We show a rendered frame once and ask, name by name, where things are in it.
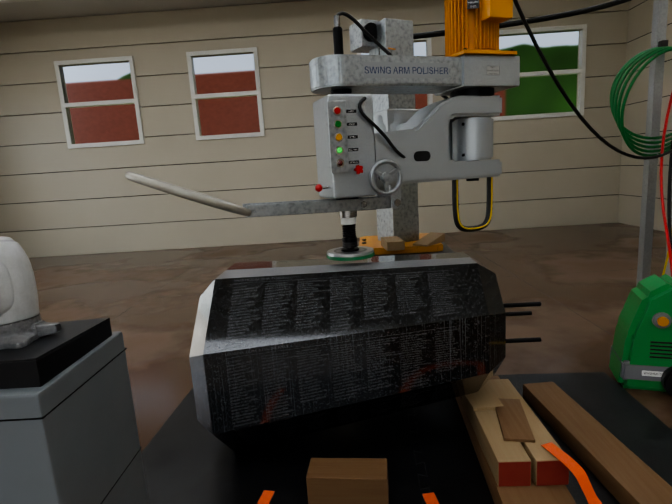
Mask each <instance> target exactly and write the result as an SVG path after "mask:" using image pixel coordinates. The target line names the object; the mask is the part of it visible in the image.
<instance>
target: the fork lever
mask: <svg viewBox="0 0 672 504"><path fill-rule="evenodd" d="M358 198H359V199H344V200H336V199H318V200H300V201H282V202H264V203H246V204H242V207H245V208H247V209H250V210H251V215H250V216H246V217H247V218H250V217H265V216H280V215H295V214H311V213H326V212H341V211H356V210H371V209H387V208H391V202H390V196H371V197H358ZM394 205H395V206H397V207H398V206H399V205H401V201H400V200H399V199H396V200H395V201H394Z"/></svg>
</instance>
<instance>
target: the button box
mask: <svg viewBox="0 0 672 504"><path fill-rule="evenodd" d="M336 106H338V107H340V108H341V114H340V115H338V116H336V115H334V113H333V108H334V107H336ZM325 110H326V126H327V141H328V157H329V173H330V174H333V173H347V172H349V154H348V136H347V118H346V101H326V102H325ZM335 120H340V121H341V122H342V127H341V128H339V129H336V128H335V127H334V121H335ZM336 133H341V134H342V135H343V139H342V141H340V142H337V141H336V140H335V138H334V136H335V134H336ZM337 146H342V147H343V149H344V151H343V153H342V154H341V155H338V154H337V153H336V152H335V149H336V147H337ZM338 159H343V160H344V166H343V167H338V166H337V165H336V161H337V160H338Z"/></svg>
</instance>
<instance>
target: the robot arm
mask: <svg viewBox="0 0 672 504"><path fill-rule="evenodd" d="M60 330H61V324H60V323H59V322H45V321H44V320H42V319H41V315H40V311H39V299H38V291H37V285H36V280H35V276H34V272H33V269H32V265H31V263H30V260H29V258H28V256H27V254H26V253H25V251H24V250H23V248H22V247H21V246H20V244H19V243H18V242H16V241H14V240H13V239H12V238H10V237H0V350H3V349H19V348H23V347H26V346H28V345H29V344H30V343H32V342H33V341H35V340H37V339H39V338H41V337H43V336H46V335H50V334H54V333H58V332H60Z"/></svg>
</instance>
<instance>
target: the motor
mask: <svg viewBox="0 0 672 504"><path fill-rule="evenodd" d="M444 11H445V57H460V56H462V55H504V56H514V55H517V51H514V49H511V50H510V51H502V50H499V23H503V22H505V21H507V20H509V19H511V18H512V17H513V0H444Z"/></svg>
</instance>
